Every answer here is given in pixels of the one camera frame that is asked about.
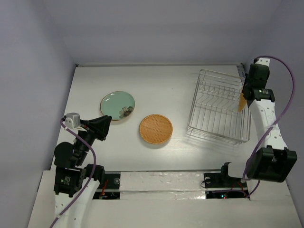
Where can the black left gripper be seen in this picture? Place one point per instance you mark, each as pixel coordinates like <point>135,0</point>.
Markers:
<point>98,126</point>

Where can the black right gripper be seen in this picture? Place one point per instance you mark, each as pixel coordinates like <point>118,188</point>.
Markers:
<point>248,92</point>

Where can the large yellow woven plate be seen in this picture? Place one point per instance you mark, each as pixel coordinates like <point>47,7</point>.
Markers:
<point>242,102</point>

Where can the green flower ceramic plate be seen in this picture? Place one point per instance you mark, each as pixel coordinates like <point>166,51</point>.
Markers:
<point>118,105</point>

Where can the small orange woven plate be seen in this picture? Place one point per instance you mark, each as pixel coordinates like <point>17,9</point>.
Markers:
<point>156,129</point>

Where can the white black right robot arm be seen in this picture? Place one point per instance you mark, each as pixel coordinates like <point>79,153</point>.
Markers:
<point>271,159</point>

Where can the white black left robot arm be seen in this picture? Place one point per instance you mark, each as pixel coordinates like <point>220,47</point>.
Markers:
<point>77,175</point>

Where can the white foam strip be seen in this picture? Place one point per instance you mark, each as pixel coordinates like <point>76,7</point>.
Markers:
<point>162,185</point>

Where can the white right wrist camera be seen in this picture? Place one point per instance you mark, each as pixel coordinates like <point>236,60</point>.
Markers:
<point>262,61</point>

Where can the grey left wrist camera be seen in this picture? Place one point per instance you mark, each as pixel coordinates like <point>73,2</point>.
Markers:
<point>72,120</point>

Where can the metal wire dish rack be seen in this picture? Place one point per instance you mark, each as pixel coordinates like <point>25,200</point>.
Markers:
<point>214,109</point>

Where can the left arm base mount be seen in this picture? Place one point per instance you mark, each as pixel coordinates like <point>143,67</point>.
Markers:
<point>110,188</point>

